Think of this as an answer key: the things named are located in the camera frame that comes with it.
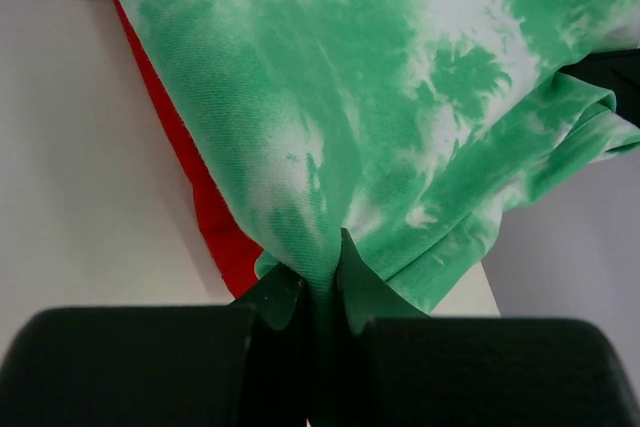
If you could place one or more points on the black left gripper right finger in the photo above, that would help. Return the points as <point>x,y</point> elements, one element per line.
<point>393,365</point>

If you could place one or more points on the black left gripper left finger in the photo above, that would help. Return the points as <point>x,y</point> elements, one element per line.
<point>241,364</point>

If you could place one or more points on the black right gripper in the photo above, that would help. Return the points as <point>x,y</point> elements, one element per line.
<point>615,71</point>

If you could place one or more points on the green tie-dye trousers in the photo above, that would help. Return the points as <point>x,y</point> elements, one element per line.
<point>412,124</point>

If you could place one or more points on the red folded trousers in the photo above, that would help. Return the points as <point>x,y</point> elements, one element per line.
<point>233,253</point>

